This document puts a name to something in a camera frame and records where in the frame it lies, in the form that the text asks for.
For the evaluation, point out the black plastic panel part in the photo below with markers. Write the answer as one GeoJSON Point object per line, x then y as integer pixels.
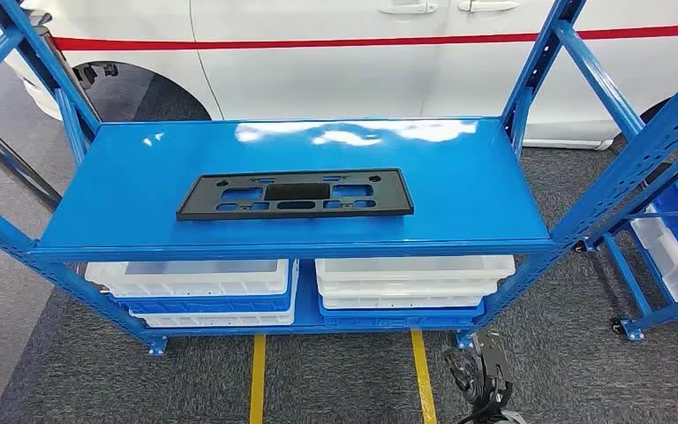
{"type": "Point", "coordinates": [391, 196]}

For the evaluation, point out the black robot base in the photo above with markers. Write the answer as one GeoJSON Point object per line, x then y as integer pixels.
{"type": "Point", "coordinates": [485, 380]}

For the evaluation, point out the blue metal shelf rack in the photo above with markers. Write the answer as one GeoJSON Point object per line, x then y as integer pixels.
{"type": "Point", "coordinates": [315, 146]}

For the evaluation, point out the blue plastic crate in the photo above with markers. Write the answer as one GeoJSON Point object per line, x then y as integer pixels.
{"type": "Point", "coordinates": [403, 321]}
{"type": "Point", "coordinates": [198, 305]}

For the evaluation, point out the white car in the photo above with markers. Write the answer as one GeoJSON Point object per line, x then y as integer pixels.
{"type": "Point", "coordinates": [315, 76]}

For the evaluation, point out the red barrier belt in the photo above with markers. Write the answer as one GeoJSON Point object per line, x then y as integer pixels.
{"type": "Point", "coordinates": [315, 43]}

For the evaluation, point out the orange floor tape outline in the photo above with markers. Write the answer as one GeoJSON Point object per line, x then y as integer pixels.
{"type": "Point", "coordinates": [257, 380]}

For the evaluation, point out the blue wheeled metal rack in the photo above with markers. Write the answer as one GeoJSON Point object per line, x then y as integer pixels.
{"type": "Point", "coordinates": [628, 278]}

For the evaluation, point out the white plastic bin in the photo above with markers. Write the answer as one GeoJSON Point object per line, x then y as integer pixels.
{"type": "Point", "coordinates": [666, 263]}

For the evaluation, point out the chrome stanchion post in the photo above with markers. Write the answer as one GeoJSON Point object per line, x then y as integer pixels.
{"type": "Point", "coordinates": [39, 17]}
{"type": "Point", "coordinates": [11, 158]}

